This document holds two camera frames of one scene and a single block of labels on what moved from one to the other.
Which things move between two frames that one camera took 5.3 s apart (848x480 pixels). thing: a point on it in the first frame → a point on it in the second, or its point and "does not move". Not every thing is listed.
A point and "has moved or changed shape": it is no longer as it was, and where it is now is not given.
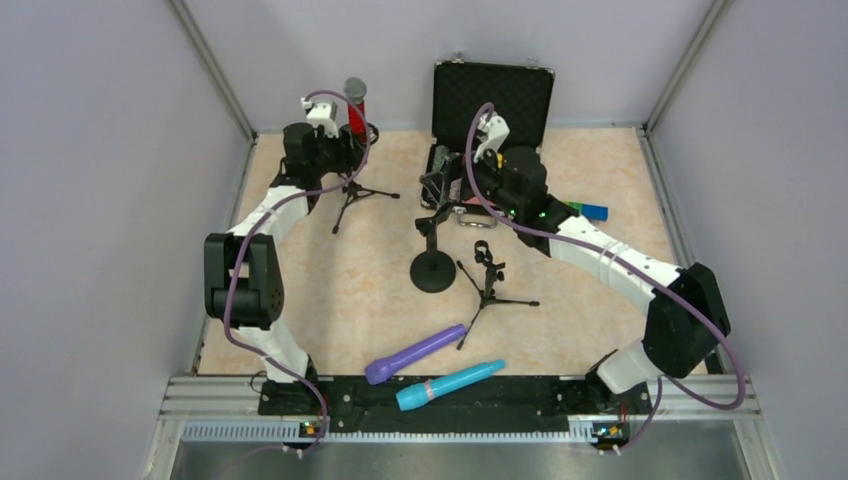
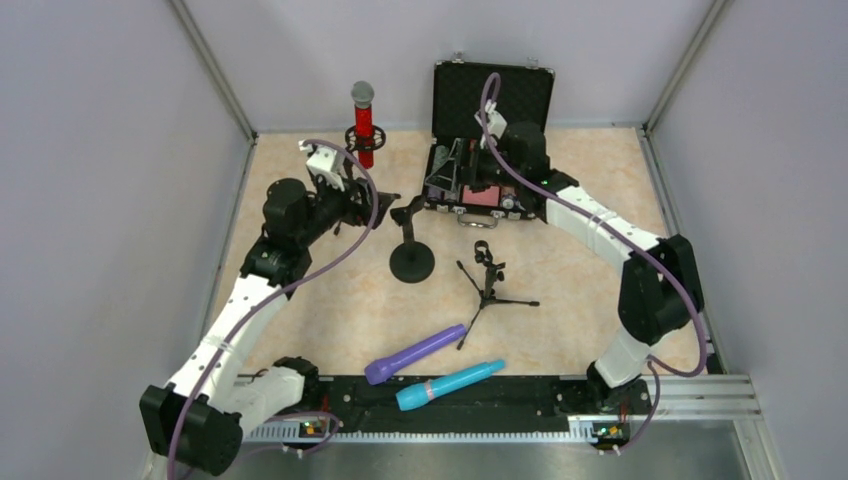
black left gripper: (351, 145) → (361, 201)
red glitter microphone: (355, 88) has moved or changed shape
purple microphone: (381, 370) does not move
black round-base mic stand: (433, 271) → (410, 261)
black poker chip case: (520, 92) does not move
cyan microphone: (413, 394) does not move
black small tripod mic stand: (488, 297) does not move
